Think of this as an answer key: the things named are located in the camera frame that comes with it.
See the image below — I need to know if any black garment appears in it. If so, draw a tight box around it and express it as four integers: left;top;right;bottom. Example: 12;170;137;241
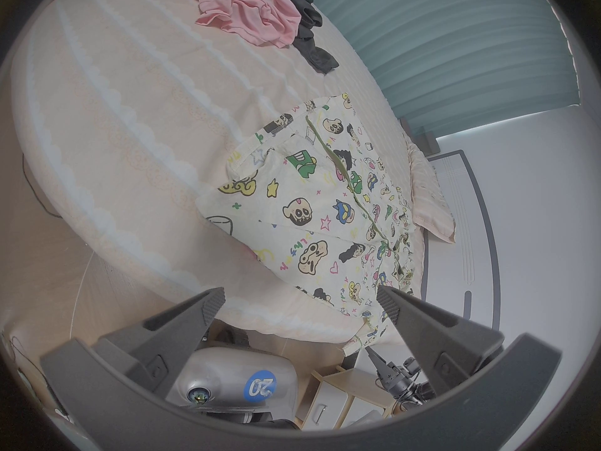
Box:
254;0;340;75

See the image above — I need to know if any pink striped pillow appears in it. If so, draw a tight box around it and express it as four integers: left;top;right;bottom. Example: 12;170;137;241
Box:
406;139;458;245

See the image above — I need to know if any pale wooden chest of drawers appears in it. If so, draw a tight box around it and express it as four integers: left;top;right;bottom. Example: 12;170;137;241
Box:
296;362;396;433

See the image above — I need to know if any grey bedside table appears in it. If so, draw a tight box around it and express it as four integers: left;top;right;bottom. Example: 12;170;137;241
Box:
399;118;438;157

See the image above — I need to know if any blue-green curtain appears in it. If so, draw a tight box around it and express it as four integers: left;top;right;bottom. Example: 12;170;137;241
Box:
282;0;582;136

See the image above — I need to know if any black cable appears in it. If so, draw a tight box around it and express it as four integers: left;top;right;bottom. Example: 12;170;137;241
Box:
21;152;65;220

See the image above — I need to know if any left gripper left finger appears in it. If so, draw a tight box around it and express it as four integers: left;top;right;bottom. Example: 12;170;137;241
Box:
96;287;226;398

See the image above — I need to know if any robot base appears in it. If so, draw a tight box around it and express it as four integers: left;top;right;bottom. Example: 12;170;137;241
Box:
167;329;302;431

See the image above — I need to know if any pink garment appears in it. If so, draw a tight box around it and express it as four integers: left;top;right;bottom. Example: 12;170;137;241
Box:
155;0;302;49

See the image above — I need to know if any white printed pyjama top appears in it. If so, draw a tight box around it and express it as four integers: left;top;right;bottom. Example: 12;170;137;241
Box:
195;93;418;358

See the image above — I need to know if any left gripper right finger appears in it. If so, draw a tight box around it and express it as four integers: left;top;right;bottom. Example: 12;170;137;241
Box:
376;285;507;399

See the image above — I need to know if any bed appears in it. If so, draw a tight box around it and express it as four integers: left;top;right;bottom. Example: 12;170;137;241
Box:
12;0;501;346

